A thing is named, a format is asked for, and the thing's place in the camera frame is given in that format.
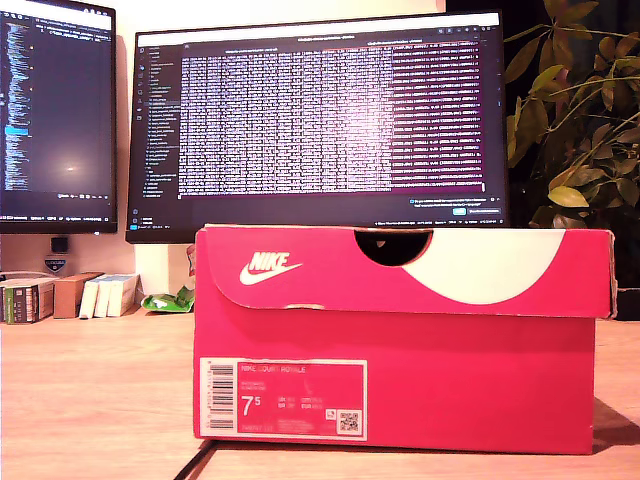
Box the red Nike shoebox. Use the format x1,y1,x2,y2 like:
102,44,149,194
192,223,619,456

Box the white and blue box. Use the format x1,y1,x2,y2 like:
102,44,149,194
107,273,142,318
93,274,124,319
78,275,109,320

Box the brown cardboard box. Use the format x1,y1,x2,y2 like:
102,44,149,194
52,272,105,320

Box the white and green box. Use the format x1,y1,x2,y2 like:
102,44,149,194
0,277,56,325

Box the large computer monitor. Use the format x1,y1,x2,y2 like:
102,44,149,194
124,10,510,245

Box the green Jenkki gum bag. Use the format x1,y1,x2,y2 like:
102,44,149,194
141,244,197,315

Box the green leafy plant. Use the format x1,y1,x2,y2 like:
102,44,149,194
503,0,640,231

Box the small clear sanitiser bottle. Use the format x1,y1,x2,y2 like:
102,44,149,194
42,237,71,276

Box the small dark computer monitor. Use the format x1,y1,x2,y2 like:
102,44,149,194
0,0,120,236

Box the black table cable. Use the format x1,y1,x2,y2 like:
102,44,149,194
174,442,217,480

